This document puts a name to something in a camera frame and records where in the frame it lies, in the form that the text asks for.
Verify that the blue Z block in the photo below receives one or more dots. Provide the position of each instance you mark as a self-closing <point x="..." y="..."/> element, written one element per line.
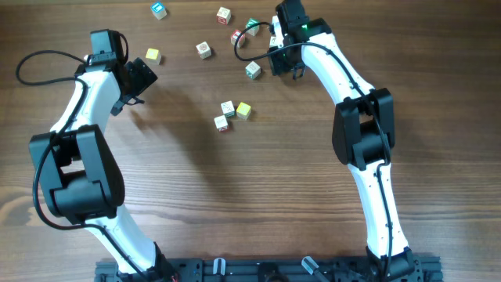
<point x="273" y="42"/>

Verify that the red M block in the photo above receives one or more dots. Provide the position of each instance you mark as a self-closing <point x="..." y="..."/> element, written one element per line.
<point x="223" y="15"/>

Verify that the yellow S block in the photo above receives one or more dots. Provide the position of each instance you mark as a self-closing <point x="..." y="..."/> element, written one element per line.
<point x="243" y="111"/>

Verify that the red A block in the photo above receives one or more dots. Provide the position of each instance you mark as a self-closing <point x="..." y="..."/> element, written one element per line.
<point x="221" y="123"/>

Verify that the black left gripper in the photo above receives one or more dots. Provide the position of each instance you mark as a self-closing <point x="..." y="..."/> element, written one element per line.
<point x="143" y="76"/>

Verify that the green N block number 8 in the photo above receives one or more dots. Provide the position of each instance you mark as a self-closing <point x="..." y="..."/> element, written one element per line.
<point x="252" y="70"/>

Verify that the red I block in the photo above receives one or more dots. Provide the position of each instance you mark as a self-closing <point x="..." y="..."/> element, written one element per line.
<point x="237" y="39"/>

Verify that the red shell block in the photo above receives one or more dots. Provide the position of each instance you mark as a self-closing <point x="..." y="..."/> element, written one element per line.
<point x="204" y="50"/>

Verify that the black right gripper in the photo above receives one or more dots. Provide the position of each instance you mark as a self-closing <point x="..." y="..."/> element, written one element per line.
<point x="277" y="66"/>

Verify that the green N top block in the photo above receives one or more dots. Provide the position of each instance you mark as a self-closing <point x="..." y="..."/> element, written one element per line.
<point x="252" y="26"/>

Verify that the green V block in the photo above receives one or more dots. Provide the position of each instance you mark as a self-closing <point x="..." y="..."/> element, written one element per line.
<point x="228" y="109"/>

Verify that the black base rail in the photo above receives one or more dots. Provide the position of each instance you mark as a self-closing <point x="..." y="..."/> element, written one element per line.
<point x="426" y="269"/>

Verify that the yellow-top block number 3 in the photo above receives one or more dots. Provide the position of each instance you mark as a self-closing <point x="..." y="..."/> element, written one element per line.
<point x="153" y="56"/>

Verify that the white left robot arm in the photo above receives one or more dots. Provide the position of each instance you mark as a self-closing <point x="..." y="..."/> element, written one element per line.
<point x="77" y="183"/>

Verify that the blue-top block far left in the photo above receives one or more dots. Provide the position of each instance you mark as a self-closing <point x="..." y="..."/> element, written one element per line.
<point x="158" y="10"/>

